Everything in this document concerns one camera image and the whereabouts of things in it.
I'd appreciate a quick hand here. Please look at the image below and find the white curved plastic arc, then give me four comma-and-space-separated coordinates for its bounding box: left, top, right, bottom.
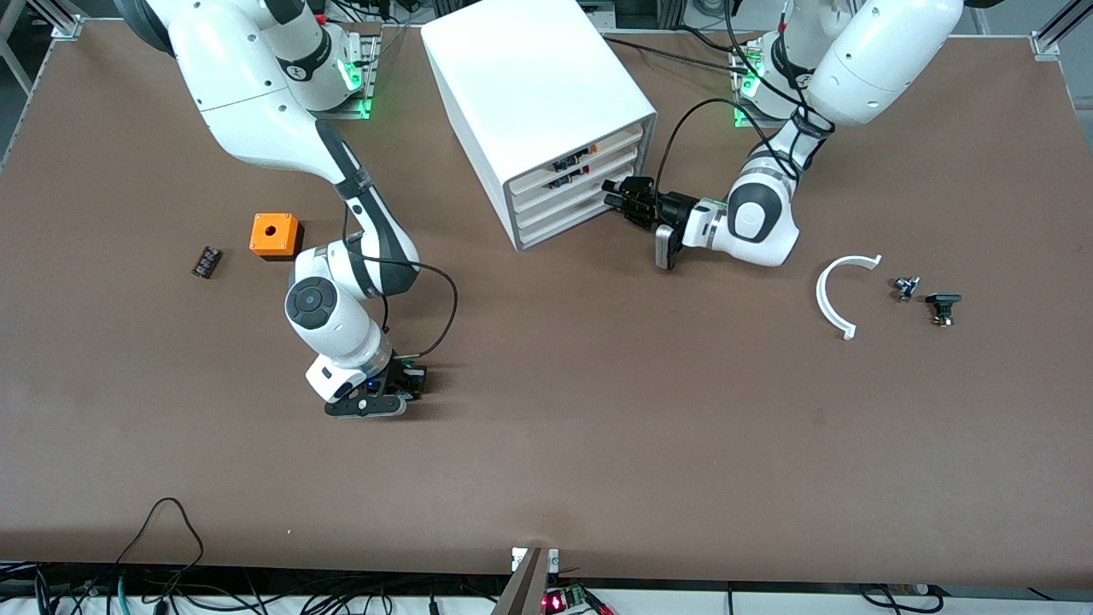
815, 254, 883, 341

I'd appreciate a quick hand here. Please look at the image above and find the grey metal beam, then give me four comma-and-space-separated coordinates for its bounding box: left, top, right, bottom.
494, 548, 547, 615

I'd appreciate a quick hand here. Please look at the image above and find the circuit board with red light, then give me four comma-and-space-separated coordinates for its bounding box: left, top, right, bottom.
542, 585, 611, 615

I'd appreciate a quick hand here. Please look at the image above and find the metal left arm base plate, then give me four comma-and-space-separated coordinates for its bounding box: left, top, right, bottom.
730, 38, 825, 131

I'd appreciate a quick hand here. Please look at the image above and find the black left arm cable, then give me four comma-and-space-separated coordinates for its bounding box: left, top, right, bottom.
653, 0, 812, 197

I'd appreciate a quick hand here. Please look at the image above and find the black cable on table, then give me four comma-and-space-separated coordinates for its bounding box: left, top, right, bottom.
602, 34, 761, 73

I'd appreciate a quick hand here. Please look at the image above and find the orange button enclosure box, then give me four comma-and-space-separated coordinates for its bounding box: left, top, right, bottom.
249, 213, 305, 262

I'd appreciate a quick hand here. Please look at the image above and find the black looped cable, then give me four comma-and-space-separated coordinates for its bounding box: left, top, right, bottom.
115, 498, 206, 569

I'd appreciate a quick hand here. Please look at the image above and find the white metal bracket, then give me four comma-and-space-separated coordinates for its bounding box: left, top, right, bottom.
511, 547, 560, 575

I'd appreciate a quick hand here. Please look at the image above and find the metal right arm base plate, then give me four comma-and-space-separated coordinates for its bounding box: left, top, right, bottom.
329, 26, 381, 119

